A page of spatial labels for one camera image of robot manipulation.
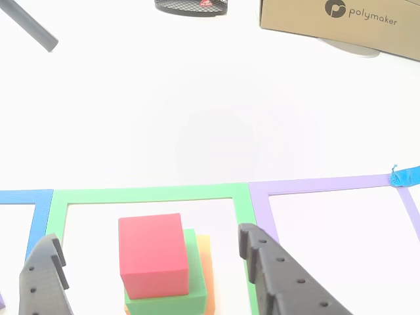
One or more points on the black mesh object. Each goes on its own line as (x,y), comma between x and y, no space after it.
(183,8)

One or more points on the brown cardboard box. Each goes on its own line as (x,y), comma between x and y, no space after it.
(295,16)

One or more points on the large purple square block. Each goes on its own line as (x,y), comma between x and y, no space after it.
(2,302)

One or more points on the green square frame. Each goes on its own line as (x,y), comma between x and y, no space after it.
(147,193)

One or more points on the small red cube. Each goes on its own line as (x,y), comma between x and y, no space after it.
(151,249)

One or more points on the dark grey rod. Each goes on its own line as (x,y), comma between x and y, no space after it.
(29,24)

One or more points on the orange square block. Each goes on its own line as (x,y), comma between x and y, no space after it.
(208,262)

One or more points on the green square block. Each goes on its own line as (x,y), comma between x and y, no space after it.
(197,272)

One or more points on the blue tape strip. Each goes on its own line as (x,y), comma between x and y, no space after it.
(407,178)

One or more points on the purple square frame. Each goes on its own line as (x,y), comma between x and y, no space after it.
(259,203)

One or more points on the blue square frame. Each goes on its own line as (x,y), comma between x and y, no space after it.
(39,213)

